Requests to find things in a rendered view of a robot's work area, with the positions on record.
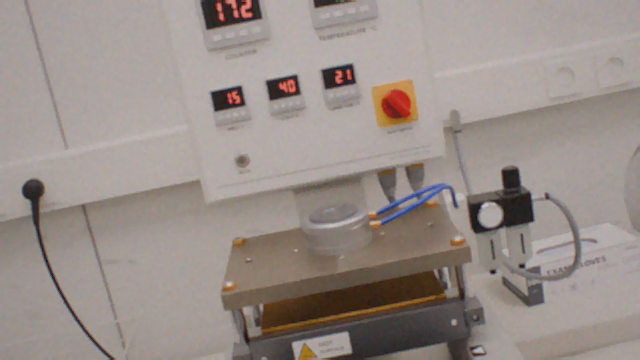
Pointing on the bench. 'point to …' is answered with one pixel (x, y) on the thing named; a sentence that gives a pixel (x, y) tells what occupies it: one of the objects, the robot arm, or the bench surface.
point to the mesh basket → (96, 340)
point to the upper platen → (351, 301)
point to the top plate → (344, 250)
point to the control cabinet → (307, 98)
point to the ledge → (565, 318)
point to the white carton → (600, 237)
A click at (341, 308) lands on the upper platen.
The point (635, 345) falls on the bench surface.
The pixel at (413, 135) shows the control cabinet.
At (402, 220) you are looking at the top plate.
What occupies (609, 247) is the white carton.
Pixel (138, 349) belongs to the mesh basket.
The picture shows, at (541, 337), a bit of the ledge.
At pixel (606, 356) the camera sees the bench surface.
